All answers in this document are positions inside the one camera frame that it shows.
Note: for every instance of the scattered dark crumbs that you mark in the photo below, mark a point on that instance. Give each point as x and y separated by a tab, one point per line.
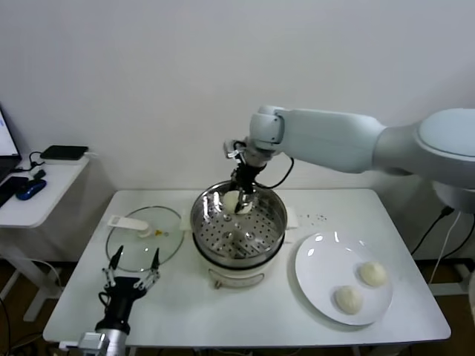
313	219

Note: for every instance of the stainless steel steamer basket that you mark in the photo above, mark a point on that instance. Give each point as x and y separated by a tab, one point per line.
198	222

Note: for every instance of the white electric cooker base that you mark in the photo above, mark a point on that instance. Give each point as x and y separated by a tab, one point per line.
237	278

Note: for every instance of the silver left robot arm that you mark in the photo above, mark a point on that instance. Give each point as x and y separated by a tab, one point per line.
118	343

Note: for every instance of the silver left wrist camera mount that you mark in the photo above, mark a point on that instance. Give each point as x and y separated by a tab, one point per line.
91	340

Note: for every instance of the white side desk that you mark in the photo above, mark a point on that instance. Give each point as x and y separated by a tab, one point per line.
55	193

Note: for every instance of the large white plate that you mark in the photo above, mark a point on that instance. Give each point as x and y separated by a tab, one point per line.
326	267

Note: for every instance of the black laptop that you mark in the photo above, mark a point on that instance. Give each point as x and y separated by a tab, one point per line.
5	141

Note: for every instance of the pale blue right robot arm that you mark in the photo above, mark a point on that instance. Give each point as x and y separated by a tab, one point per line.
334	137

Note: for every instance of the white steamed baozi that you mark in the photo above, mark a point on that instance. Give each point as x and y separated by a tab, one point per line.
248	209
348	299
230	200
373	273

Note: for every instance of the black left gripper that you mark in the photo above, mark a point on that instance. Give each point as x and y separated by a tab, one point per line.
120	296

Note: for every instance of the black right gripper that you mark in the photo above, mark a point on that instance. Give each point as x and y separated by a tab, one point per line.
246	178

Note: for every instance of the black phone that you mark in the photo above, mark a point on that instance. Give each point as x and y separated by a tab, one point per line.
11	187

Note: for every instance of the flat black box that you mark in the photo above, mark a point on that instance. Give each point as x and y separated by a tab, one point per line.
65	152

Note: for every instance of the blue computer mouse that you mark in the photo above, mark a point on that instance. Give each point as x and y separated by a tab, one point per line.
31	190

